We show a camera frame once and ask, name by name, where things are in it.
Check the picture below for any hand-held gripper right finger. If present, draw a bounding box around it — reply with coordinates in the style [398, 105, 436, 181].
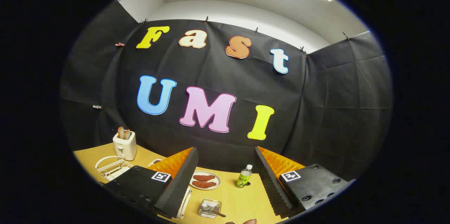
[254, 146, 356, 219]

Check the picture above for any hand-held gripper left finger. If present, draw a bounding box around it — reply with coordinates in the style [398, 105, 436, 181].
[100, 147, 199, 219]

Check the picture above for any silver wire basket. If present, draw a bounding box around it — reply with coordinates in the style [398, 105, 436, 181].
[198, 199, 222, 218]

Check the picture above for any brown-handled metal spoon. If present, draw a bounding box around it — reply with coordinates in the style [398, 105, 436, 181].
[202, 205, 226, 217]

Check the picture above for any white wire dish rack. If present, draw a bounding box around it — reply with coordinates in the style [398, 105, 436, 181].
[95, 155, 192, 219]

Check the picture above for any beige round sausage plate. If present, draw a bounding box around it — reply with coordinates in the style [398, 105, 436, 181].
[190, 171, 221, 191]

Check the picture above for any green label drink bottle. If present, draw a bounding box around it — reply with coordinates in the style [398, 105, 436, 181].
[235, 164, 253, 188]

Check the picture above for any white toaster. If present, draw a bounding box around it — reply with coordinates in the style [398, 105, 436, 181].
[112, 131, 137, 161]

